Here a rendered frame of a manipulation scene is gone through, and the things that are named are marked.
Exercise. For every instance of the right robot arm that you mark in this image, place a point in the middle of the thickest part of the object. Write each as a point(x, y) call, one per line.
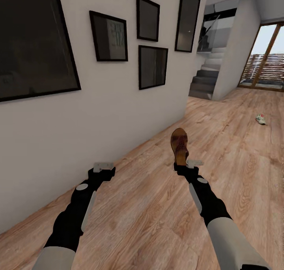
point(233, 250)

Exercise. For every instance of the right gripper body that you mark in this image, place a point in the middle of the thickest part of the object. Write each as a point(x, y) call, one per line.
point(184, 171)

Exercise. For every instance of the sandal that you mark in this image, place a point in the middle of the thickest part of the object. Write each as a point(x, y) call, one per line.
point(178, 142)

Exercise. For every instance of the door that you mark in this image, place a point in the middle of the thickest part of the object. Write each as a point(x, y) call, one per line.
point(264, 69)

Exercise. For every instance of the gym shoe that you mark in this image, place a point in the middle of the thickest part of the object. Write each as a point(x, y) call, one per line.
point(260, 119)

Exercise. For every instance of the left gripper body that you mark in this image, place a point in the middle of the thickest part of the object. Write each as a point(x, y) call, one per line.
point(104, 175)

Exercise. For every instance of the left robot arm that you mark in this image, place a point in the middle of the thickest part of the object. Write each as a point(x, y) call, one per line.
point(59, 251)

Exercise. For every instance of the stairs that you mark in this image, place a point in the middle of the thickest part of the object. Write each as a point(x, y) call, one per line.
point(208, 60)

